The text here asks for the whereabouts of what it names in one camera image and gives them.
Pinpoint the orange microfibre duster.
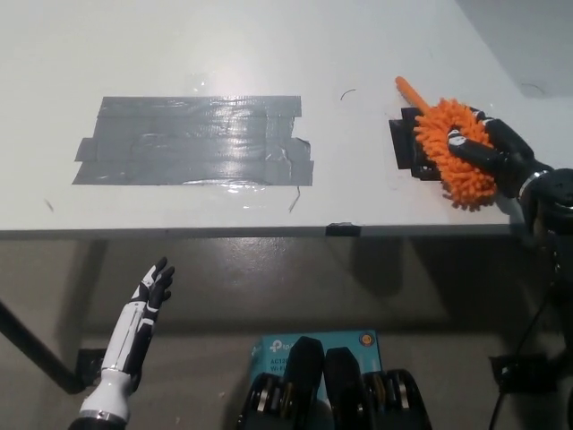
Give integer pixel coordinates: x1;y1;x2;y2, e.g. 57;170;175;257
394;76;499;211

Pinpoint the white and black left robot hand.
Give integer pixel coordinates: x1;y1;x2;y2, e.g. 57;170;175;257
100;256;175;383

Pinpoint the black cable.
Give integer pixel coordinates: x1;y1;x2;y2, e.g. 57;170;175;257
486;268;566;430

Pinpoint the grey duct tape patch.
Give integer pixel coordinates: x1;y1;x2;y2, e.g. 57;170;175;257
71;95;315;187

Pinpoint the black tape patch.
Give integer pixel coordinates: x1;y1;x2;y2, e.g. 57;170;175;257
387;106;449;183

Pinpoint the black table leg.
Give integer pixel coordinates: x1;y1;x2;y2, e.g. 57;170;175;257
0;297;85;396

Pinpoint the teal router box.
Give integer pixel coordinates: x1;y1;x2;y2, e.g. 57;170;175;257
249;330;381;387

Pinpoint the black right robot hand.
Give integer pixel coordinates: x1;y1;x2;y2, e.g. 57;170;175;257
447;105;555;201

